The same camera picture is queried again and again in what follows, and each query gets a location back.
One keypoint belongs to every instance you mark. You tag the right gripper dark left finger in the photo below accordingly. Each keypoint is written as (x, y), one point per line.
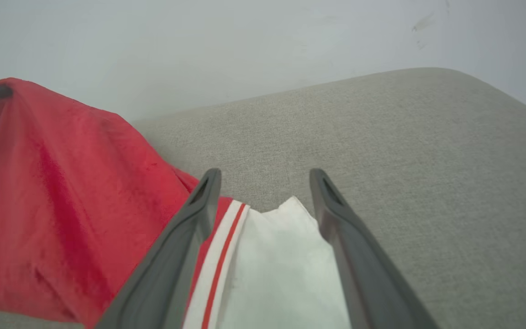
(162, 283)

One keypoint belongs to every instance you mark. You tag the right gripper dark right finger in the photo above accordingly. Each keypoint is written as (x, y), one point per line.
(372, 288)

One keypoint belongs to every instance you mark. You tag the red and white garment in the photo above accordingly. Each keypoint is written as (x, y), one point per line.
(62, 205)

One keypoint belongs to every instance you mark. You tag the grey fabric sofa cushion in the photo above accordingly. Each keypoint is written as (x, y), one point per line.
(427, 160)

